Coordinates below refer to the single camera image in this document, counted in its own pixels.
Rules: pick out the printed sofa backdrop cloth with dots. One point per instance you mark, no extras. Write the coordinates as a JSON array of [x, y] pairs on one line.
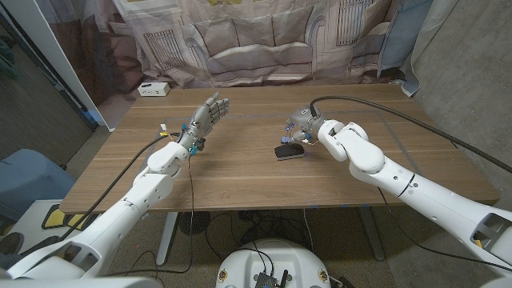
[[260, 40]]

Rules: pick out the person leg in jeans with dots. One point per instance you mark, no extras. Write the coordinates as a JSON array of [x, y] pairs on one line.
[[12, 243]]

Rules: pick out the black eraser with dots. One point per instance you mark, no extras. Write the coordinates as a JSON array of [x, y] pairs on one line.
[[289, 151]]

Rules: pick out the white upright panel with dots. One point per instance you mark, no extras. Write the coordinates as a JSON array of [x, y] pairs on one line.
[[54, 52]]

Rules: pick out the white floor platform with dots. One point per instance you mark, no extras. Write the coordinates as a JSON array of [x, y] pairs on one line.
[[32, 222]]

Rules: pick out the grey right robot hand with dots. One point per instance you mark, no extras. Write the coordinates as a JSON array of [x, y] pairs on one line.
[[306, 118]]

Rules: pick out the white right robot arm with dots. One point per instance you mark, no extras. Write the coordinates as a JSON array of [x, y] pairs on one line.
[[400, 176]]

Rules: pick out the white table leg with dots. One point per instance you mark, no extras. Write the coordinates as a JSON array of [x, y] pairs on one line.
[[167, 240]]

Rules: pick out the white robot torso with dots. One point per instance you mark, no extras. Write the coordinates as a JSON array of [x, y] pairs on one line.
[[280, 260]]

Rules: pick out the white power box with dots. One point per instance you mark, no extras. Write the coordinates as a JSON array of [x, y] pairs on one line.
[[153, 89]]

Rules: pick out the grey table leg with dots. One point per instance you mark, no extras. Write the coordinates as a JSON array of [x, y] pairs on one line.
[[372, 236]]

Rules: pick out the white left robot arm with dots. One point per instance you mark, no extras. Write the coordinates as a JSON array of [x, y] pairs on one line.
[[136, 198]]

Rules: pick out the round black floor fan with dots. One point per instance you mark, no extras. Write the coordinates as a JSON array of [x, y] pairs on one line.
[[194, 222]]

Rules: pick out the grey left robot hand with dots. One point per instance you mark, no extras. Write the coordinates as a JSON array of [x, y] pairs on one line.
[[204, 119]]

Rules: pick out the blue-grey chair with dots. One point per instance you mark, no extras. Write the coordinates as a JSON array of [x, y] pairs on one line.
[[28, 180]]

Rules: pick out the black module with antenna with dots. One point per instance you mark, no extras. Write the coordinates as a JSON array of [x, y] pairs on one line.
[[264, 281]]

